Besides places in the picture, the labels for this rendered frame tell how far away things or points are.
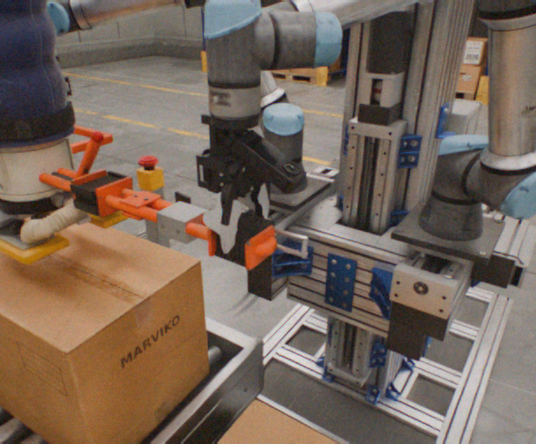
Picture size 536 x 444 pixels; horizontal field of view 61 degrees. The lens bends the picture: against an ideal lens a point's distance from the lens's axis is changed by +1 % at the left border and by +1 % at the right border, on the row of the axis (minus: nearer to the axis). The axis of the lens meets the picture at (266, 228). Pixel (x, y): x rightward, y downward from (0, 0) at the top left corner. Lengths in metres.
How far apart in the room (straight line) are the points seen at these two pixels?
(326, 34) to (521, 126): 0.44
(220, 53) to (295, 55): 0.11
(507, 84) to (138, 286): 0.86
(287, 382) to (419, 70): 1.21
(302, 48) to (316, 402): 1.40
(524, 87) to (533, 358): 1.83
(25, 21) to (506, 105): 0.90
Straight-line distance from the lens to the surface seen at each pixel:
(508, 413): 2.29
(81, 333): 1.02
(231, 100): 0.65
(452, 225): 1.16
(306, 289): 1.43
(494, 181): 1.03
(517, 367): 2.52
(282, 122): 1.28
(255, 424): 1.32
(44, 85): 1.05
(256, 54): 0.65
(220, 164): 0.69
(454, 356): 2.13
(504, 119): 0.97
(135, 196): 0.90
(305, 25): 0.68
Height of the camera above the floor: 1.57
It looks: 28 degrees down
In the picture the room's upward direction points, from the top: straight up
